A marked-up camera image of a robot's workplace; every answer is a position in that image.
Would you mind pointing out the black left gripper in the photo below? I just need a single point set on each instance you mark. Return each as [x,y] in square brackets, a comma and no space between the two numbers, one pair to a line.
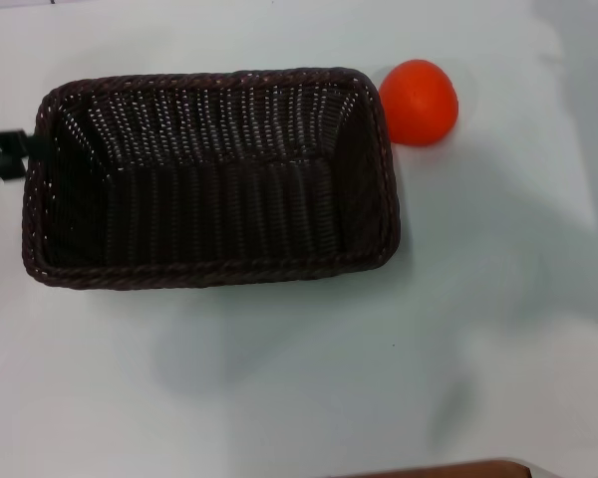
[0,157]

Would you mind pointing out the dark brown woven basket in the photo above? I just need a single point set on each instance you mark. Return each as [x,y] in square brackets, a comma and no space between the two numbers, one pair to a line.
[219,209]

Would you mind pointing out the orange round tomato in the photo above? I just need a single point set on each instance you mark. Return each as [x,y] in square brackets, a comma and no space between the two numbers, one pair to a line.
[418,102]

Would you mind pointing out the brown wooden board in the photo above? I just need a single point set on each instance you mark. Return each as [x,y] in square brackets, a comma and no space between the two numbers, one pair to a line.
[443,470]

